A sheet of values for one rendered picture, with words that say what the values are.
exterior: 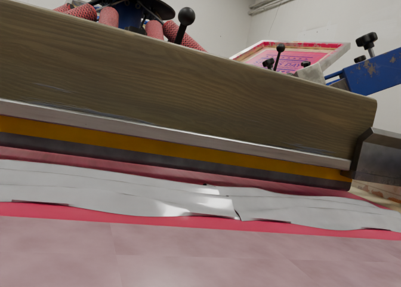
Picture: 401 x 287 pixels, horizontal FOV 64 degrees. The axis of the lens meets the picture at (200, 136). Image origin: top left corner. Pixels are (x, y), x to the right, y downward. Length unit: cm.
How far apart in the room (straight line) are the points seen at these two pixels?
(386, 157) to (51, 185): 30
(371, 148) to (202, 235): 23
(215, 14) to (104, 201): 470
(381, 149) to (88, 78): 28
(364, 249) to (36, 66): 23
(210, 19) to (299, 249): 466
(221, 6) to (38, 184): 475
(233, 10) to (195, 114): 471
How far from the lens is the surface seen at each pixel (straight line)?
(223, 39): 483
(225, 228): 17
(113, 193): 17
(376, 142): 35
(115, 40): 25
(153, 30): 92
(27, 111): 24
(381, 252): 21
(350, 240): 22
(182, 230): 16
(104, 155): 26
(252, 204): 21
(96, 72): 25
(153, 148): 26
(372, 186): 46
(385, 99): 280
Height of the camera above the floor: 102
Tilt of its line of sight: 5 degrees down
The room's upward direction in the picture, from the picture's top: 12 degrees clockwise
